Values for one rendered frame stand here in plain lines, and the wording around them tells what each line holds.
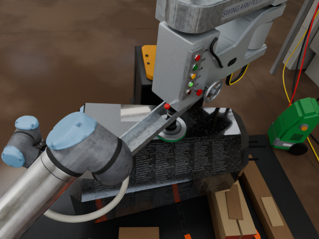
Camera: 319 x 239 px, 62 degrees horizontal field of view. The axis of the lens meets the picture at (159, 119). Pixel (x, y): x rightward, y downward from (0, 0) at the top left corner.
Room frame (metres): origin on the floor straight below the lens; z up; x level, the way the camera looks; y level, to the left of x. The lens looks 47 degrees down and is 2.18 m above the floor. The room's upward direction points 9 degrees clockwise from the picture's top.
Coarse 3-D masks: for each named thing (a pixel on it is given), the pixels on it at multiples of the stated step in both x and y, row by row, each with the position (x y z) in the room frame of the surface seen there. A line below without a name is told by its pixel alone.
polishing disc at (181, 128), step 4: (164, 116) 1.25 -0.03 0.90; (180, 120) 1.23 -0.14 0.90; (176, 124) 1.19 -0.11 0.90; (180, 124) 1.20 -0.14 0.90; (184, 124) 1.20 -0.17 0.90; (180, 128) 1.17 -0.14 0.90; (184, 128) 1.17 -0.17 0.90; (160, 132) 1.10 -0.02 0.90; (164, 132) 1.11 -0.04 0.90; (168, 132) 1.11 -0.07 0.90; (172, 132) 1.12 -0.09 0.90; (176, 132) 1.12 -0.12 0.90; (180, 132) 1.13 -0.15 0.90; (184, 132) 1.13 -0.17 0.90; (160, 136) 1.08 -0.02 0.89; (164, 136) 1.08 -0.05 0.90; (168, 136) 1.08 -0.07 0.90; (172, 136) 1.09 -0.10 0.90; (176, 136) 1.09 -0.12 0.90; (180, 136) 1.10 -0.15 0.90
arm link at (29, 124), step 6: (18, 120) 0.72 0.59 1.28; (24, 120) 0.72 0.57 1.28; (30, 120) 0.73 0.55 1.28; (36, 120) 0.74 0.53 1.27; (18, 126) 0.68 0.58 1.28; (24, 126) 0.69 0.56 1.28; (30, 126) 0.70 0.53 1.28; (36, 126) 0.71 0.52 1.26; (30, 132) 0.68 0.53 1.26; (36, 132) 0.70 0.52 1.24; (36, 138) 0.70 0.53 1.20; (36, 144) 0.69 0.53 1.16
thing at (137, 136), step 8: (208, 96) 1.25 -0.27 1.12; (160, 104) 1.16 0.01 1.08; (192, 104) 1.20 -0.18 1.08; (152, 112) 1.11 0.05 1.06; (176, 112) 1.11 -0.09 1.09; (144, 120) 1.06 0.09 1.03; (152, 120) 1.09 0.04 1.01; (160, 120) 1.09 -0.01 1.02; (168, 120) 1.05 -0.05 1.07; (136, 128) 1.02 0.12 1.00; (144, 128) 1.03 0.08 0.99; (152, 128) 1.03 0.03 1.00; (160, 128) 1.01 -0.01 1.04; (128, 136) 0.97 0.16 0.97; (136, 136) 0.98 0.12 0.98; (144, 136) 0.98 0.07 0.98; (152, 136) 0.96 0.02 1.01; (128, 144) 0.93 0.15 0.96; (136, 144) 0.93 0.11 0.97; (144, 144) 0.92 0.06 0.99; (136, 152) 0.88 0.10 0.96
